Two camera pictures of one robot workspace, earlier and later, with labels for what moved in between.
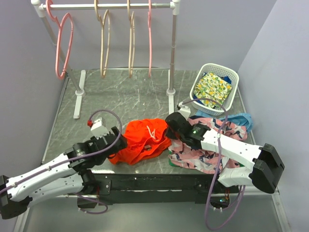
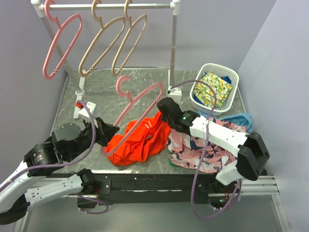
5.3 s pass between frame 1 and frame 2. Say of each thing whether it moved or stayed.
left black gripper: moved
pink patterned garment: stayed
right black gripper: moved
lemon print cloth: stayed
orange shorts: stayed
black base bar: stayed
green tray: stayed
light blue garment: stayed
